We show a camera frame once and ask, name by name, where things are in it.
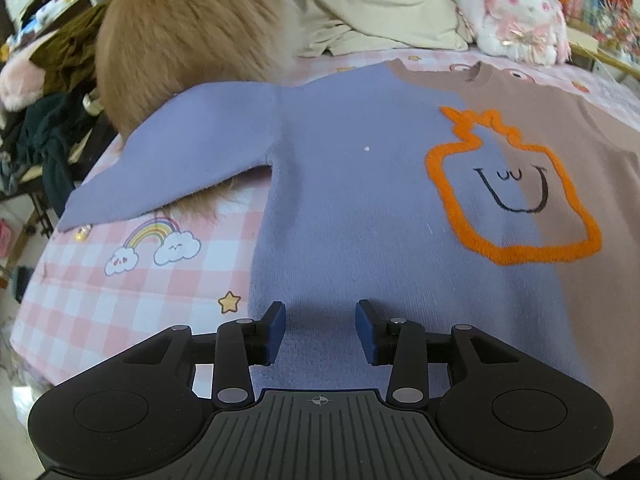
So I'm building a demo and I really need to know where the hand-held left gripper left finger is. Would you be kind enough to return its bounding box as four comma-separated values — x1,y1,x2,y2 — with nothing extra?
122,301,287,407

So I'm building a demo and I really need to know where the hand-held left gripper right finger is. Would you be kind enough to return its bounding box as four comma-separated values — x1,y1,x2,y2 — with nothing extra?
354,299,522,407

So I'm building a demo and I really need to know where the purple and brown sweater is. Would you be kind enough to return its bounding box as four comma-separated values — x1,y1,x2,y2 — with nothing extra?
55,59,640,396

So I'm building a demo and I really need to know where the pile of dark clothes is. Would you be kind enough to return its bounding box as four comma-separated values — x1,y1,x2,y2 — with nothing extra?
0,5,121,221

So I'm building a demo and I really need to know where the pink checkered printed blanket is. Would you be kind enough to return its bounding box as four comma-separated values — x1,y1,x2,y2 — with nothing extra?
10,0,640,396

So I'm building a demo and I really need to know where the beige garment pile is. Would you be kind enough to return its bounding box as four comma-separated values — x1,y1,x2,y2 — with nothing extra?
295,0,473,58

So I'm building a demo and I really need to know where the fluffy orange cat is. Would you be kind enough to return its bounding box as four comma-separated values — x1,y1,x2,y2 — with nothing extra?
95,0,303,221

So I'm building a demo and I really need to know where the white and pink plush bunny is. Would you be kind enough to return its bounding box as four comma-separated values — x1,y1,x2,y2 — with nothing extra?
456,0,571,66

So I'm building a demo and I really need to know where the pink fluffy cloth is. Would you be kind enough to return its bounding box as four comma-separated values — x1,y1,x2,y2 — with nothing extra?
0,30,57,111

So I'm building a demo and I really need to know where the wooden shelf board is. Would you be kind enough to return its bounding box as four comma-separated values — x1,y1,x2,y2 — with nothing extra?
570,30,640,83

